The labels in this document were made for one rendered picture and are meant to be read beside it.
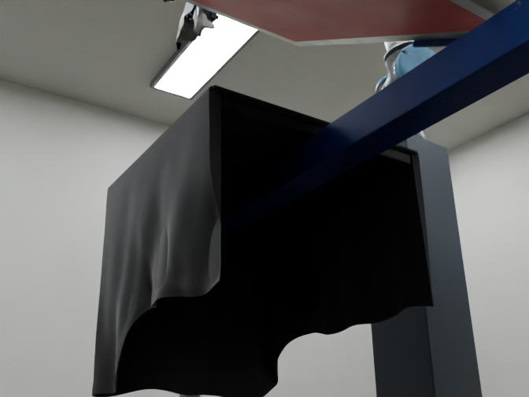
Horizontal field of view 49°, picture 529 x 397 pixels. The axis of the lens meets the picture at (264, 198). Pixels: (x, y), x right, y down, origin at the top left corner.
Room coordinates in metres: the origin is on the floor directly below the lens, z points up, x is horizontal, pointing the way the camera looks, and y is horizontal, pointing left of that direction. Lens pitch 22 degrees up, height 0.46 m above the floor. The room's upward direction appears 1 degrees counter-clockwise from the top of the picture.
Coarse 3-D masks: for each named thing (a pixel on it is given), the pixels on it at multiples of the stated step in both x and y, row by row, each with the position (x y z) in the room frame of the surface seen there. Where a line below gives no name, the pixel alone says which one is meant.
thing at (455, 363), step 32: (448, 160) 1.49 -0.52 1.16; (448, 192) 1.48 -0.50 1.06; (448, 224) 1.46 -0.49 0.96; (448, 256) 1.45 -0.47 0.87; (448, 288) 1.44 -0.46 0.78; (416, 320) 1.41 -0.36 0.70; (448, 320) 1.43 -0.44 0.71; (384, 352) 1.50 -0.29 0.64; (416, 352) 1.42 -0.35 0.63; (448, 352) 1.42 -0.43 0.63; (384, 384) 1.50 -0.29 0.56; (416, 384) 1.42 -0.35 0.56; (448, 384) 1.41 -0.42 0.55; (480, 384) 1.49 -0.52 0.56
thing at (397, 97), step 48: (528, 0) 0.53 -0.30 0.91; (480, 48) 0.59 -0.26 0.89; (528, 48) 0.55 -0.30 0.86; (384, 96) 0.72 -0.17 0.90; (432, 96) 0.66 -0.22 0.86; (480, 96) 0.65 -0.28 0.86; (336, 144) 0.82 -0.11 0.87; (384, 144) 0.79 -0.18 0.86; (240, 192) 1.06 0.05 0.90; (288, 192) 0.98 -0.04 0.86
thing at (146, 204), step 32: (192, 128) 0.80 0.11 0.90; (160, 160) 0.91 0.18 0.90; (192, 160) 0.80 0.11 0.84; (128, 192) 1.04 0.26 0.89; (160, 192) 0.92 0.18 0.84; (192, 192) 0.81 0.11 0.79; (128, 224) 1.04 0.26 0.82; (160, 224) 0.93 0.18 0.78; (192, 224) 0.82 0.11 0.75; (128, 256) 1.03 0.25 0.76; (160, 256) 0.91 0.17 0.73; (192, 256) 0.82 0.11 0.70; (128, 288) 1.04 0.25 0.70; (160, 288) 0.89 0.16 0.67; (192, 288) 0.83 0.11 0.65; (128, 320) 1.03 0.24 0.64; (96, 384) 1.14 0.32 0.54
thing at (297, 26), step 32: (288, 0) 0.99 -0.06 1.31; (320, 0) 0.94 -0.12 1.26; (352, 0) 0.90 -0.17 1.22; (384, 0) 0.85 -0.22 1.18; (416, 0) 0.81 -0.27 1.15; (448, 0) 0.78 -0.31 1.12; (288, 32) 1.28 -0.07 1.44; (320, 32) 1.20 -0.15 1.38; (352, 32) 1.13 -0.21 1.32; (384, 32) 1.06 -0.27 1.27; (416, 32) 1.00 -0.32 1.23
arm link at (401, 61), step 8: (392, 48) 1.33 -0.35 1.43; (400, 48) 1.32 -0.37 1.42; (408, 48) 1.30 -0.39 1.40; (416, 48) 1.30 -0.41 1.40; (424, 48) 1.30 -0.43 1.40; (384, 56) 1.37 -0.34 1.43; (392, 56) 1.34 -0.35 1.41; (400, 56) 1.30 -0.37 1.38; (408, 56) 1.30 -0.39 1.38; (416, 56) 1.30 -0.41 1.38; (424, 56) 1.31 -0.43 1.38; (392, 64) 1.35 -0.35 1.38; (400, 64) 1.30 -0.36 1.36; (408, 64) 1.30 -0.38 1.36; (416, 64) 1.31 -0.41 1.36; (392, 72) 1.35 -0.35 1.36; (400, 72) 1.32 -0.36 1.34; (392, 80) 1.37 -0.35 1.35
